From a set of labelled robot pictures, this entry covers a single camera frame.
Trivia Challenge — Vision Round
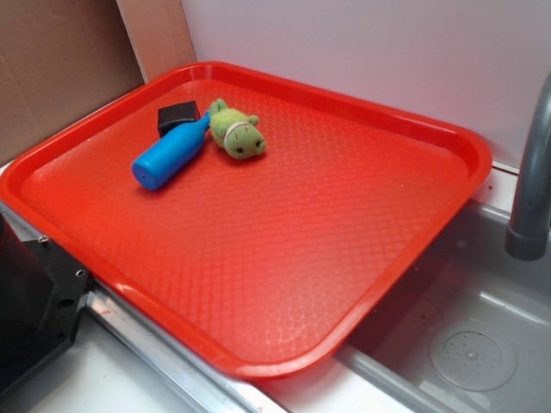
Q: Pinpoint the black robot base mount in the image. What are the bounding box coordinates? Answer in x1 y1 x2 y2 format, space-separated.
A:
1 218 92 398

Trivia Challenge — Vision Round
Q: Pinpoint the brown cardboard panel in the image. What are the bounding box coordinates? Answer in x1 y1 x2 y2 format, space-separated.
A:
1 1 195 164

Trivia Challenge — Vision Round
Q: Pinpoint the grey faucet spout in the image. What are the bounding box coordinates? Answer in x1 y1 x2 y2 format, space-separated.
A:
505 78 550 261

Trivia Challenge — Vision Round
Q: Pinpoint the black cube block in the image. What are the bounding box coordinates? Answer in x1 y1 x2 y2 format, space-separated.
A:
157 101 201 138

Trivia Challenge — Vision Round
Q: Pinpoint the red plastic tray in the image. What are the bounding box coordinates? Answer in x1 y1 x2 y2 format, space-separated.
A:
1 63 492 379

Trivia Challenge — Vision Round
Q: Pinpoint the grey toy sink basin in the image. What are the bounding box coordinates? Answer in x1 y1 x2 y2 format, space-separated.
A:
257 200 551 413

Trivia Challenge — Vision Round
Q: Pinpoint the green plush animal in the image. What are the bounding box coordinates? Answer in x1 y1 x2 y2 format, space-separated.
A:
208 98 267 160

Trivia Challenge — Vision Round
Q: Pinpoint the blue plastic bottle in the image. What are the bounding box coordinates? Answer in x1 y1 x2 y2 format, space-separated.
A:
131 112 210 190

